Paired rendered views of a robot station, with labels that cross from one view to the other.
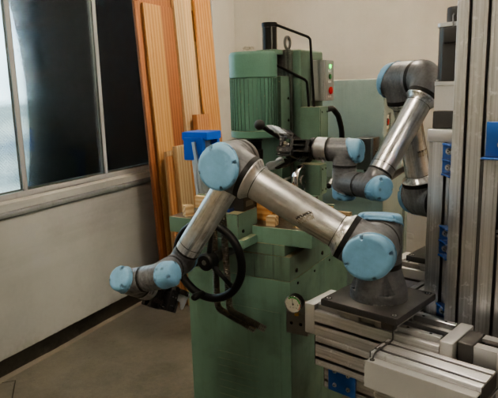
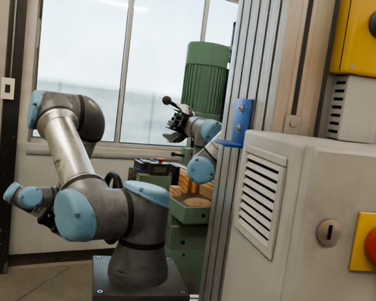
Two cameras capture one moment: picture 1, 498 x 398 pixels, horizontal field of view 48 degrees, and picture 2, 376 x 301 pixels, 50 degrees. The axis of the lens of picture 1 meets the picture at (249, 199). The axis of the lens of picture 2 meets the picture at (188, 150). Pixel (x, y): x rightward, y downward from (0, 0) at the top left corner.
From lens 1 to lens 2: 116 cm
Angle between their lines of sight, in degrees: 34
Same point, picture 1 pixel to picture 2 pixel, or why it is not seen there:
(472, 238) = (215, 242)
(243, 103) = (185, 85)
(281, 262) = (168, 230)
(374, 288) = (114, 260)
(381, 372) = not seen: outside the picture
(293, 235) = (176, 207)
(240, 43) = not seen: hidden behind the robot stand
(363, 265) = (61, 221)
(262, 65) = (203, 54)
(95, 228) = not seen: hidden behind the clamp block
